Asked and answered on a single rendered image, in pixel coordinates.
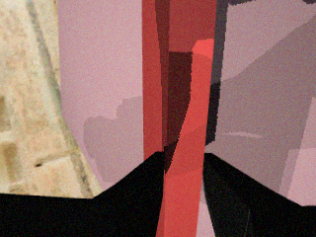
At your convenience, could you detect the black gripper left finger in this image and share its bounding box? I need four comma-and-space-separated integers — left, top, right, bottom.
0, 151, 164, 237

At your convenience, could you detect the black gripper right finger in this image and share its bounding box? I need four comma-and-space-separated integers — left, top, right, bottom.
202, 153, 316, 237

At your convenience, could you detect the red lid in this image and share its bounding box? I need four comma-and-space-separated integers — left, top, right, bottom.
141, 0, 217, 237

